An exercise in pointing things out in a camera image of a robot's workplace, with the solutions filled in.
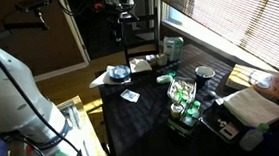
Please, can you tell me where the green box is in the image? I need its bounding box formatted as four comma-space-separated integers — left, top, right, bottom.
165, 111, 203, 140

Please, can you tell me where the small white cup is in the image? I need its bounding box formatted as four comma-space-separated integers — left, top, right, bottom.
156, 52, 169, 68

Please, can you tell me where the green plastic utensil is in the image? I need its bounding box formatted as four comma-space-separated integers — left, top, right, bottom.
176, 88, 187, 103

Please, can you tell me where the black wooden chair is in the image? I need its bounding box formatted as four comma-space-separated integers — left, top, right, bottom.
119, 6, 163, 67

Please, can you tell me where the small brown cup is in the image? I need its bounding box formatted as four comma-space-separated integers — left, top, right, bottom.
145, 54, 158, 67

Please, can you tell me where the white label card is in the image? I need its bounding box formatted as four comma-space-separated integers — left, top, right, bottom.
218, 120, 241, 142

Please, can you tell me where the black mounted camera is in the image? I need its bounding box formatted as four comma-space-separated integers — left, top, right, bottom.
14, 0, 54, 14

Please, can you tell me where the green capped small bottle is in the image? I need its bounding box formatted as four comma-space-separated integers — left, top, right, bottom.
190, 99, 204, 120
181, 107, 197, 128

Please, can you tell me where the bamboo window blind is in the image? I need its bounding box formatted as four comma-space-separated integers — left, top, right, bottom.
160, 0, 279, 84

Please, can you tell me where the small card pack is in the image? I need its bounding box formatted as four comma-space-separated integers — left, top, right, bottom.
119, 87, 141, 105

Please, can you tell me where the white paper sheet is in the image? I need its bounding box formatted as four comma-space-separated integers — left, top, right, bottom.
86, 63, 133, 90

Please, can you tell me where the metal spoon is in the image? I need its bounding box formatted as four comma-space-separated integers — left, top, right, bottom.
208, 88, 226, 107

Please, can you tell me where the green capped squeeze bottle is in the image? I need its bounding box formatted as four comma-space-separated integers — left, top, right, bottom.
238, 122, 273, 153

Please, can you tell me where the clear plastic container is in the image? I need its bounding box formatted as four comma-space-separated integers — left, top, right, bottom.
165, 75, 199, 106

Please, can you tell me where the pink plush toy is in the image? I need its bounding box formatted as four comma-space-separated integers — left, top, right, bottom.
251, 71, 279, 107

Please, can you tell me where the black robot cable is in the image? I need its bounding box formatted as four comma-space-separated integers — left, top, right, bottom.
0, 22, 88, 156

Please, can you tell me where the blue tape roll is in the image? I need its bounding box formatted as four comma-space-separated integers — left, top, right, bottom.
107, 64, 133, 81

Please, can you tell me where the small green lid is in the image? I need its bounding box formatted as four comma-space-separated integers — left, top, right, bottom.
167, 70, 178, 79

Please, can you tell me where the black electronic scale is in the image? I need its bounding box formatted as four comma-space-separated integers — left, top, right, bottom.
199, 101, 253, 147

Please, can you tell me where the folded white napkin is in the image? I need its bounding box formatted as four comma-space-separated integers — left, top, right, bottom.
128, 55, 154, 75

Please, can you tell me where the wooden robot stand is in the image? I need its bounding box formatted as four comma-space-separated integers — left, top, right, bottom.
4, 93, 111, 156

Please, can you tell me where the black device on stand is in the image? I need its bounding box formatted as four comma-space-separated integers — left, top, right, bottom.
100, 0, 139, 25

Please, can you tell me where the white folded towel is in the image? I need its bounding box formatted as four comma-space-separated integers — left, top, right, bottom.
222, 84, 279, 130

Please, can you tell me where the yellow striped book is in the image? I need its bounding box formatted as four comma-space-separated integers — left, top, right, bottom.
224, 61, 265, 92

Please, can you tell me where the yellow tin can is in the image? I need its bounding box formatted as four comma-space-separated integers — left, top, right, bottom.
169, 102, 186, 121

